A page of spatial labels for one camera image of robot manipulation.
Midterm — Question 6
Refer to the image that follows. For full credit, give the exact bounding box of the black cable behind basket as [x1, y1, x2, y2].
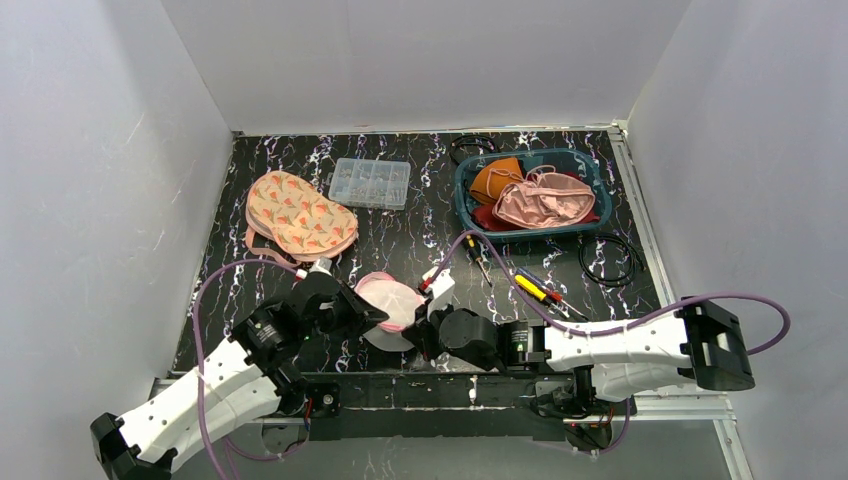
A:
[449, 135, 499, 166]

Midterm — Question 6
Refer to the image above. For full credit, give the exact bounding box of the yellow red screwdriver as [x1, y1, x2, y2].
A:
[514, 270, 589, 321]

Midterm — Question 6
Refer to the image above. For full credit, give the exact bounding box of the clear plastic parts box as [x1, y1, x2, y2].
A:
[329, 158, 411, 211]

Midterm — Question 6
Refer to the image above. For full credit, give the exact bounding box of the black coiled cable right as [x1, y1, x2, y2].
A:
[578, 233, 645, 289]

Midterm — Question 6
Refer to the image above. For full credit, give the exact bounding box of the teal plastic basket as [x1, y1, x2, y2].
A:
[454, 148, 612, 243]

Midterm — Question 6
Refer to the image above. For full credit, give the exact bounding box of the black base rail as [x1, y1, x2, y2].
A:
[291, 370, 637, 452]

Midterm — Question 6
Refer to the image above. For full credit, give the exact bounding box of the white mesh laundry bag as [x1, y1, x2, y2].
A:
[354, 272, 424, 353]

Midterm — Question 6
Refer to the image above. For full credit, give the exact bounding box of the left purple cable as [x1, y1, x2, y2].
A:
[192, 258, 313, 480]

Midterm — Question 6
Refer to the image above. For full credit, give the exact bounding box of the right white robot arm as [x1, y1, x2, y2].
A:
[401, 300, 755, 403]

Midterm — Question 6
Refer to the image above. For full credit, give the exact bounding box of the orange bra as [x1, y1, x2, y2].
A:
[469, 157, 525, 204]

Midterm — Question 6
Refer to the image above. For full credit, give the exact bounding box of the floral pink laundry bag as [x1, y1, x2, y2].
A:
[245, 171, 359, 267]

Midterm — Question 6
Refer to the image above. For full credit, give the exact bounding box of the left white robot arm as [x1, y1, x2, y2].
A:
[90, 272, 389, 479]

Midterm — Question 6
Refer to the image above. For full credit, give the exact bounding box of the black yellow screwdriver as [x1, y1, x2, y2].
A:
[463, 235, 494, 287]

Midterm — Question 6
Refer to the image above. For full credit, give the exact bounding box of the pink satin bra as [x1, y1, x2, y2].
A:
[493, 165, 598, 231]

